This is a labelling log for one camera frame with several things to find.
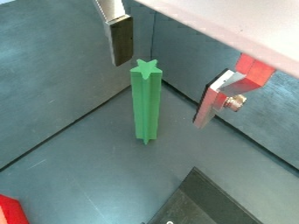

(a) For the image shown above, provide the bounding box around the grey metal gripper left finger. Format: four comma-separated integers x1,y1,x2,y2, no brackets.
92,0,133,67

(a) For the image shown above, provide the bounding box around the gripper red and silver right finger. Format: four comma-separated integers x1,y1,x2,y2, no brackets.
192,53,276,129

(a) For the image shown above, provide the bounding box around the green star-shaped peg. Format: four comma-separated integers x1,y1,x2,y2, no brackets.
129,59,162,144

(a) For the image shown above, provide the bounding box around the red peg board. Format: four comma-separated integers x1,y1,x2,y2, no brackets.
0,194,29,224

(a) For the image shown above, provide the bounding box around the black curved holder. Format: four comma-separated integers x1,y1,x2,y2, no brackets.
146,167,264,224

